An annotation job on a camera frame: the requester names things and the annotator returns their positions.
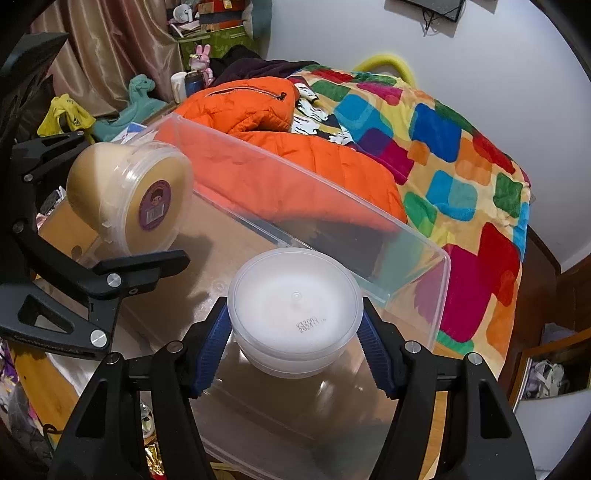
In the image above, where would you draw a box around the beige round plastic jar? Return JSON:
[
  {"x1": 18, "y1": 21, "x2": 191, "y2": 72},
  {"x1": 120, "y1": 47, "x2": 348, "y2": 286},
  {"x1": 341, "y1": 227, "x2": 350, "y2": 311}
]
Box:
[{"x1": 66, "y1": 141, "x2": 193, "y2": 256}]

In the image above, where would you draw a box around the white round plastic jar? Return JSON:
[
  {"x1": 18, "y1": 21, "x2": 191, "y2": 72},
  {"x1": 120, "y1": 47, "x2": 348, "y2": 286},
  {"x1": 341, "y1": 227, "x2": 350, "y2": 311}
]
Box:
[{"x1": 228, "y1": 248, "x2": 363, "y2": 379}]

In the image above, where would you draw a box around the clear plastic storage bin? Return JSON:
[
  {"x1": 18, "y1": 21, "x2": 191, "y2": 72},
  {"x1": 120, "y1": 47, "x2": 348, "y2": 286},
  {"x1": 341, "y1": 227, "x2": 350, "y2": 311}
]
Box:
[{"x1": 115, "y1": 116, "x2": 451, "y2": 479}]

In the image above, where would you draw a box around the green dinosaur plush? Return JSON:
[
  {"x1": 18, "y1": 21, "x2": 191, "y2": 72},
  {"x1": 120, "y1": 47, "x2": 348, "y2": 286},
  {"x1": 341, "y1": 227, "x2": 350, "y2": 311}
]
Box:
[{"x1": 92, "y1": 74, "x2": 167, "y2": 142}]

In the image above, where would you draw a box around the pink striped curtain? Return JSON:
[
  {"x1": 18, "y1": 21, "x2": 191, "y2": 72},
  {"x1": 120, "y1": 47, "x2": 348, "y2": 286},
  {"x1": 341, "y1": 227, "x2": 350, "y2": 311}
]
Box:
[{"x1": 30, "y1": 0, "x2": 182, "y2": 117}]

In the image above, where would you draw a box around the white cylindrical bottle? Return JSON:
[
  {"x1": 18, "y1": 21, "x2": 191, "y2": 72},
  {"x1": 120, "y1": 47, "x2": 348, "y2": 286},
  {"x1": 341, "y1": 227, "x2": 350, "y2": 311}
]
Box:
[{"x1": 170, "y1": 71, "x2": 187, "y2": 104}]

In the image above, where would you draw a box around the orange puffer jacket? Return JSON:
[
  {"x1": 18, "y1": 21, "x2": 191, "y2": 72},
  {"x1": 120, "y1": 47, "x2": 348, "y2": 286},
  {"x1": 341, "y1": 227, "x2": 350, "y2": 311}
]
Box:
[{"x1": 156, "y1": 77, "x2": 407, "y2": 228}]

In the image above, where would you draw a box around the colourful patchwork blanket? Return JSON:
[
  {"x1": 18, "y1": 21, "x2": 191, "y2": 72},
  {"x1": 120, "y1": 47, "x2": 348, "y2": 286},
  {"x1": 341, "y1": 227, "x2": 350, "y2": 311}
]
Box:
[{"x1": 290, "y1": 65, "x2": 531, "y2": 372}]

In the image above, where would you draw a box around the pink rabbit toy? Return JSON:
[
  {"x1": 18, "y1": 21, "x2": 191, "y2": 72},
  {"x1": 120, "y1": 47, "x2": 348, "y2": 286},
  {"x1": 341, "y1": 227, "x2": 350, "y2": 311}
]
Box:
[{"x1": 189, "y1": 44, "x2": 214, "y2": 87}]

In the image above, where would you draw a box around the green storage box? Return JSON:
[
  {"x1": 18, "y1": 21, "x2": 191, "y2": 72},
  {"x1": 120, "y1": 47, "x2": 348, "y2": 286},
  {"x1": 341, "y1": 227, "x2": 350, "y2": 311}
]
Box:
[{"x1": 176, "y1": 26, "x2": 259, "y2": 70}]

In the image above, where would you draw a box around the dark purple garment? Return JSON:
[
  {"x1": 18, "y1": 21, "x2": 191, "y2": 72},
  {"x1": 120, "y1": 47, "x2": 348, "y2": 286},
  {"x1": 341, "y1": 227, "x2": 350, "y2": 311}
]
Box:
[{"x1": 211, "y1": 45, "x2": 318, "y2": 86}]

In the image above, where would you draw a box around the yellow curved headboard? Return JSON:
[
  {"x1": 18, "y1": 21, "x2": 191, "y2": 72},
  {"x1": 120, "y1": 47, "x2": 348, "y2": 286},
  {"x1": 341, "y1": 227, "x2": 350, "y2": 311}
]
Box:
[{"x1": 353, "y1": 54, "x2": 416, "y2": 87}]

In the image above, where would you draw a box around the wall mounted black monitor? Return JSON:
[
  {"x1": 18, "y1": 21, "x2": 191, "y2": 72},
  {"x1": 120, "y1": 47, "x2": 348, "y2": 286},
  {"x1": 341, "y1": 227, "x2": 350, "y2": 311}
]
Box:
[{"x1": 406, "y1": 0, "x2": 465, "y2": 22}]

